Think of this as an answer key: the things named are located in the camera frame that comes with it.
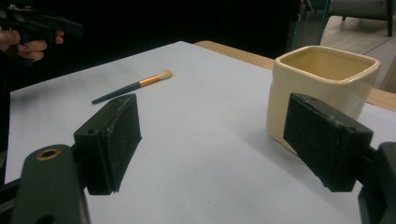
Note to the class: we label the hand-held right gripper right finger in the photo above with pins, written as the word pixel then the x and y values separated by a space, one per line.
pixel 327 140

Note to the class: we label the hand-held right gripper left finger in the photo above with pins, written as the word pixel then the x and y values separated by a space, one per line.
pixel 109 143

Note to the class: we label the cream ceramic square cup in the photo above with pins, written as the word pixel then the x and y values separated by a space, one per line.
pixel 311 84

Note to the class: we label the black curtain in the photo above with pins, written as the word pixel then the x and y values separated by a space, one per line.
pixel 140 21

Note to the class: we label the grey chair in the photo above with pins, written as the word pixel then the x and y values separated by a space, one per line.
pixel 361 7

